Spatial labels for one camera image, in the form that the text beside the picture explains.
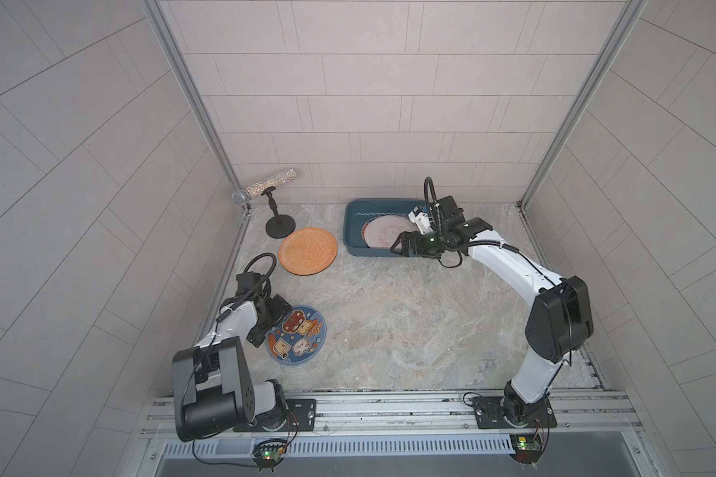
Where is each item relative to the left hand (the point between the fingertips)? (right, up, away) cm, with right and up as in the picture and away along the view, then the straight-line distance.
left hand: (284, 315), depth 90 cm
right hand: (+36, +21, -5) cm, 42 cm away
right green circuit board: (+63, -24, -22) cm, 71 cm away
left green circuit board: (+4, -22, -26) cm, 35 cm away
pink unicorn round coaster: (+30, +25, +15) cm, 43 cm away
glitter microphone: (-12, +36, -2) cm, 38 cm away
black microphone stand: (-8, +28, +18) cm, 34 cm away
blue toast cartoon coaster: (+6, -4, -7) cm, 10 cm away
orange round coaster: (+4, +19, +12) cm, 23 cm away
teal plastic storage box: (+21, +33, +21) cm, 45 cm away
